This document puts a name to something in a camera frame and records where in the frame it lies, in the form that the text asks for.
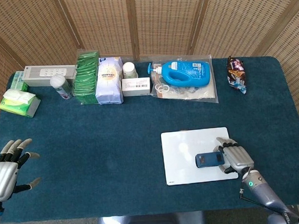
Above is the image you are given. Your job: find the green white canister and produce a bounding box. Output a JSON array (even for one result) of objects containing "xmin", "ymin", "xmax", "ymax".
[{"xmin": 50, "ymin": 73, "xmax": 74, "ymax": 101}]

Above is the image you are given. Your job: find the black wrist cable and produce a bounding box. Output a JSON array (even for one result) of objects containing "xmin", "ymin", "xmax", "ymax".
[{"xmin": 237, "ymin": 167, "xmax": 299, "ymax": 224}]

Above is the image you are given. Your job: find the long white power strip box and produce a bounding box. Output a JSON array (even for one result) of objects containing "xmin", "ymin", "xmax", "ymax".
[{"xmin": 20, "ymin": 62, "xmax": 78, "ymax": 88}]

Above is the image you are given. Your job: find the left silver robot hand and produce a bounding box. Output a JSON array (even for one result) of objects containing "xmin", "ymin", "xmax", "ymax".
[{"xmin": 0, "ymin": 137, "xmax": 44, "ymax": 203}]

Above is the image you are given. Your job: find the dark brown snack bag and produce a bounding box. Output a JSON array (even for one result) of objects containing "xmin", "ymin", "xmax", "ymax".
[{"xmin": 225, "ymin": 55, "xmax": 248, "ymax": 96}]

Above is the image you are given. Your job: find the white drawing board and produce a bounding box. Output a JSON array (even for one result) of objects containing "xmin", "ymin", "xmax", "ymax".
[{"xmin": 160, "ymin": 126, "xmax": 239, "ymax": 187}]

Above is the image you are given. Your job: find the lavender paper bag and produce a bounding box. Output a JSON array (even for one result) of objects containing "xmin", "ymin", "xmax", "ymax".
[{"xmin": 92, "ymin": 56, "xmax": 126, "ymax": 106}]

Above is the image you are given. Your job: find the green tissue pack open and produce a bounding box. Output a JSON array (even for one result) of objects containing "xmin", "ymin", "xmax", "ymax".
[{"xmin": 0, "ymin": 86, "xmax": 42, "ymax": 120}]

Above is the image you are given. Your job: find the small green box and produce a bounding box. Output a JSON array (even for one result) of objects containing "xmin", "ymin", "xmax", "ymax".
[{"xmin": 9, "ymin": 70, "xmax": 29, "ymax": 92}]

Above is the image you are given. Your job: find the teal table mat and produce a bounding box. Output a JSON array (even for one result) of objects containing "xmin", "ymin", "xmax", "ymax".
[{"xmin": 0, "ymin": 51, "xmax": 299, "ymax": 224}]

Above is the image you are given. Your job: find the blue pump detergent bottle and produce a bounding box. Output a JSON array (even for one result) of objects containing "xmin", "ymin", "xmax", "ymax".
[{"xmin": 147, "ymin": 58, "xmax": 211, "ymax": 88}]

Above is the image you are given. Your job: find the clear zip plastic bag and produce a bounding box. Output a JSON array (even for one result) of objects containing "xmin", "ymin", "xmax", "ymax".
[{"xmin": 147, "ymin": 56, "xmax": 219, "ymax": 109}]

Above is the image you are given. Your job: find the white paper cup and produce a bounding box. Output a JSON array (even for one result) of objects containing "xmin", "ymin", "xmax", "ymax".
[{"xmin": 121, "ymin": 61, "xmax": 139, "ymax": 80}]

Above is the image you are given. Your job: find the wicker folding screen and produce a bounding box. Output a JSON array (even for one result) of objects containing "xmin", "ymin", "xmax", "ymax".
[{"xmin": 0, "ymin": 0, "xmax": 299, "ymax": 185}]

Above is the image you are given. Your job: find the small white carton box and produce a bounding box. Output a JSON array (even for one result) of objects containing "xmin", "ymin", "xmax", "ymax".
[{"xmin": 121, "ymin": 77, "xmax": 153, "ymax": 97}]

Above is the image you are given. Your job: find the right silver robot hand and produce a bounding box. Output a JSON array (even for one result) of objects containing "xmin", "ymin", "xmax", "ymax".
[{"xmin": 212, "ymin": 135, "xmax": 256, "ymax": 176}]

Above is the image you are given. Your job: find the blue board eraser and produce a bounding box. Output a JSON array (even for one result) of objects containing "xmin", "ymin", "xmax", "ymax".
[{"xmin": 195, "ymin": 151, "xmax": 228, "ymax": 169}]

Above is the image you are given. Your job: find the green packet stack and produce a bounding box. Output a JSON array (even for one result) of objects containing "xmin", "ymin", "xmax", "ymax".
[{"xmin": 70, "ymin": 47, "xmax": 105, "ymax": 106}]

